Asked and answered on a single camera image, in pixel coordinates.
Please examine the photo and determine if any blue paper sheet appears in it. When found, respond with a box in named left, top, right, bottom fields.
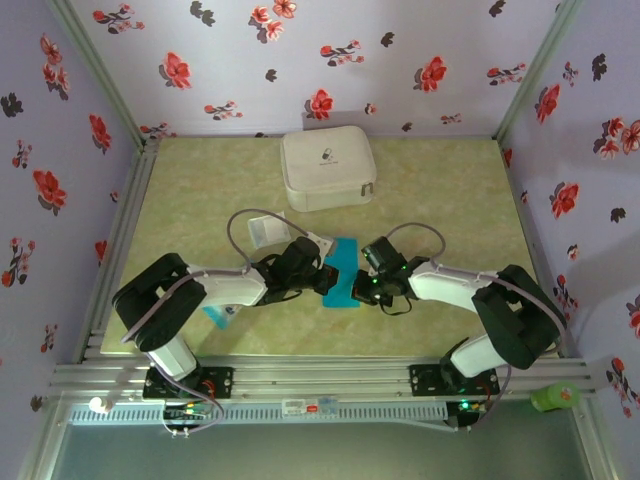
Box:
left=322, top=237, right=362, bottom=310

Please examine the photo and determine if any clear plastic packet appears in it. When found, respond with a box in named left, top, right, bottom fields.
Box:
left=247, top=210, right=291, bottom=251

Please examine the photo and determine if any blue snack packet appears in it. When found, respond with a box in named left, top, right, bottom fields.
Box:
left=202, top=302, right=244, bottom=330

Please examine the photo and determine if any white zippered pouch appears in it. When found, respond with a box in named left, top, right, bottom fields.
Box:
left=279, top=124, right=379, bottom=214

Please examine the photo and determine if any white label sticker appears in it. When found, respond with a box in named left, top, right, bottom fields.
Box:
left=282, top=398, right=339, bottom=416

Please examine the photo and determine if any green bottle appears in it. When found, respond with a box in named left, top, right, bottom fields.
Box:
left=530, top=380, right=582, bottom=414

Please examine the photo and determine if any thin black right gripper cable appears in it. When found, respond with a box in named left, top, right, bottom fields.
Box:
left=379, top=294, right=416, bottom=317

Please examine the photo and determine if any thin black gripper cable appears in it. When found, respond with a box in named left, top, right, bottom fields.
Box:
left=264, top=288, right=304, bottom=307
left=379, top=294, right=416, bottom=317

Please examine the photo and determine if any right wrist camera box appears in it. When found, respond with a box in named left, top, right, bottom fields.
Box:
left=362, top=238, right=406, bottom=274

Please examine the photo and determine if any thin black left gripper cable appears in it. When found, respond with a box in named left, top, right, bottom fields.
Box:
left=264, top=288, right=304, bottom=307

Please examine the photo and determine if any grey right arm cable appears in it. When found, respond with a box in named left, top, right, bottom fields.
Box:
left=382, top=222, right=569, bottom=434

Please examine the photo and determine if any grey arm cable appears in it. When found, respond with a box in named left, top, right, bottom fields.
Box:
left=382, top=222, right=569, bottom=434
left=119, top=208, right=314, bottom=439

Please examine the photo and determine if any grey left arm cable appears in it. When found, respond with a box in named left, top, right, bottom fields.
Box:
left=119, top=208, right=314, bottom=439

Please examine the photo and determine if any aluminium frame rail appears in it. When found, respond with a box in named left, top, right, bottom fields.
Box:
left=48, top=357, right=616, bottom=401

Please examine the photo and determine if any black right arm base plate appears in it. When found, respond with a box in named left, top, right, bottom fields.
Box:
left=408, top=363, right=501, bottom=399

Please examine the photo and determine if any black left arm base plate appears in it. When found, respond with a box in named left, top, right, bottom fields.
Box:
left=143, top=366, right=235, bottom=400

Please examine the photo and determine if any aluminium side rail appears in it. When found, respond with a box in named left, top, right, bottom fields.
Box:
left=497, top=139, right=584, bottom=359
left=74, top=139, right=161, bottom=362

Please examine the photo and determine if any grey slotted cable duct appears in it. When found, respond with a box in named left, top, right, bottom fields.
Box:
left=67, top=402, right=449, bottom=426

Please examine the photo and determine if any aluminium frame post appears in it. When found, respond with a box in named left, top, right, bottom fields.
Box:
left=492, top=0, right=586, bottom=141
left=44, top=0, right=161, bottom=146

